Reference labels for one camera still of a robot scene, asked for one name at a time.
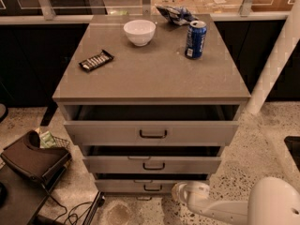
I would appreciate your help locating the blue soda can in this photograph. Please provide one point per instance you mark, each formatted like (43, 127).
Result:
(196, 34)

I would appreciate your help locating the blue white chip bag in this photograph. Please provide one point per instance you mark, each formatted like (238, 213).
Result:
(177, 15)

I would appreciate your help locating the grey drawer cabinet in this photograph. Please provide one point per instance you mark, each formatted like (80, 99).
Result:
(156, 74)

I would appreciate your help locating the grey drawer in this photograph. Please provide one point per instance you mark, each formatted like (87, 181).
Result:
(153, 125)
(144, 183)
(152, 159)

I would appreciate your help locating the white ceramic bowl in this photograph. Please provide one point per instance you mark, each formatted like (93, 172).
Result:
(140, 32)

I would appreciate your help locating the black snack bar packet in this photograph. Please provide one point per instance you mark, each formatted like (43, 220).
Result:
(96, 61)

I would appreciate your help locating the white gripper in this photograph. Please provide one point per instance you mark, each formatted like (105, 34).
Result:
(191, 193)

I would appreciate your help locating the glass railing with metal posts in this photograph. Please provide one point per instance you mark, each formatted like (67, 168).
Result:
(82, 11)

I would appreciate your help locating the grey middle drawer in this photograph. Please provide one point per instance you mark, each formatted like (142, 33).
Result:
(152, 159)

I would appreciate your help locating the black object right edge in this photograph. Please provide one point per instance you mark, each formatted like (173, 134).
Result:
(293, 145)

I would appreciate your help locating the grey top drawer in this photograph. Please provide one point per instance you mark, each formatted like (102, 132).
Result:
(153, 125)

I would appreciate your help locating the wire basket with green packet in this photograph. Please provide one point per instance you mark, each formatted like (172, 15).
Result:
(47, 140)

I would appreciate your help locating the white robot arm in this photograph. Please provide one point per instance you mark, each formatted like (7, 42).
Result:
(272, 201)

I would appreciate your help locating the grey bottom drawer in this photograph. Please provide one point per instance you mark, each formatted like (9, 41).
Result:
(144, 183)

